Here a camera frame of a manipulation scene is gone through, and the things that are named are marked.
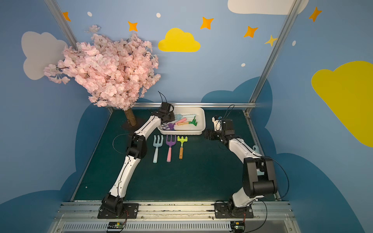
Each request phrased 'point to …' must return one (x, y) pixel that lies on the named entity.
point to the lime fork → (181, 140)
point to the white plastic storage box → (188, 129)
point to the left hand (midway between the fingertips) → (172, 114)
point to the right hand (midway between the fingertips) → (210, 130)
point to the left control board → (115, 226)
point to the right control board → (237, 226)
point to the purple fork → (170, 144)
